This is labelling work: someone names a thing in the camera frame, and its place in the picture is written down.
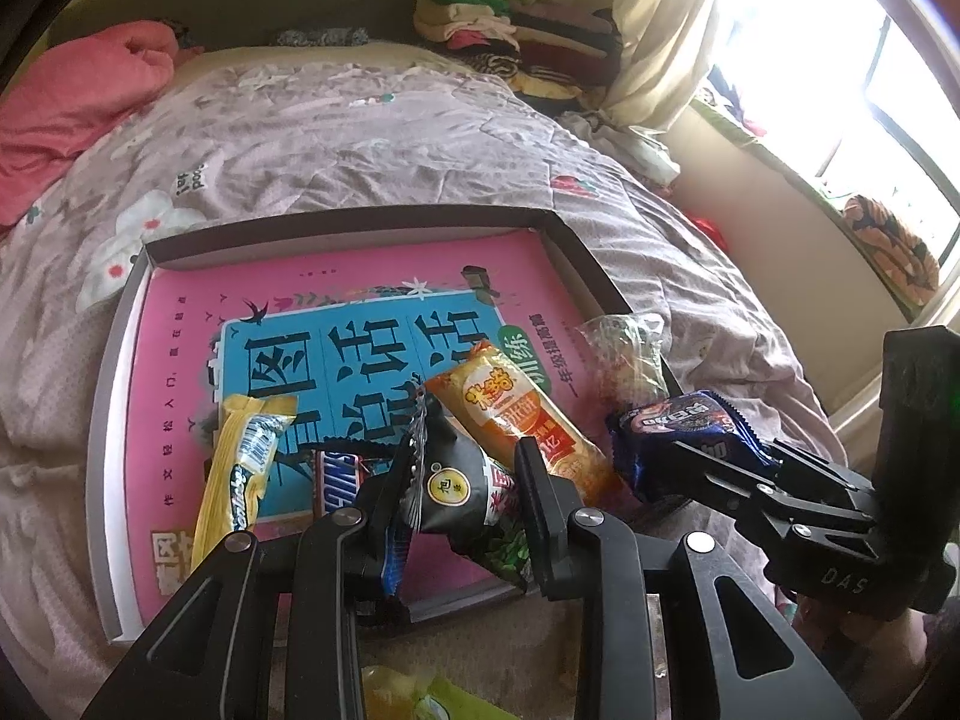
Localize cream curtain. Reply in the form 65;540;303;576
559;0;751;188

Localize beige bed sheet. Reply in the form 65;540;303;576
172;41;481;83

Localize clear bag of puffed snacks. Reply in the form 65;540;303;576
574;313;668;410

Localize pink book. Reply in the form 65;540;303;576
124;229;623;601

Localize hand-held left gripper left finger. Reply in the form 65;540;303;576
79;427;425;720

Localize white cloth bag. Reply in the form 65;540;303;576
577;109;683;185

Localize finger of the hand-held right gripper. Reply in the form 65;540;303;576
670;441;875;500
705;491;826;563

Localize orange snack packet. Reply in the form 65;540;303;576
424;340;623;507

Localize yellow snack packet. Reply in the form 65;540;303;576
191;392;297;575

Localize red plastic bag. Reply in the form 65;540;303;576
686;214;732;256

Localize clothes on windowsill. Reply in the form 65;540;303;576
697;64;773;140

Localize orange patterned cushion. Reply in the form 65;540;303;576
840;195;942;305

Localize green snack packet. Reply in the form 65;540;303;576
360;664;526;720

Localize window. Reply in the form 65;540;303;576
705;0;960;256

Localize black snack packet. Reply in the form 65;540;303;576
401;397;541;593

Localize grey shallow cardboard box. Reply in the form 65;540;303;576
86;204;676;650

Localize pile of folded clothes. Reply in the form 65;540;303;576
412;0;623;102

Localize pink duvet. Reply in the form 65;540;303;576
0;19;203;230

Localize dark blue cookie packet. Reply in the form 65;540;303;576
606;390;773;503

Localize brown chocolate bar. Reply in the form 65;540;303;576
311;448;398;518

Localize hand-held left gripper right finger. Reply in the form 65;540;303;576
514;436;863;720

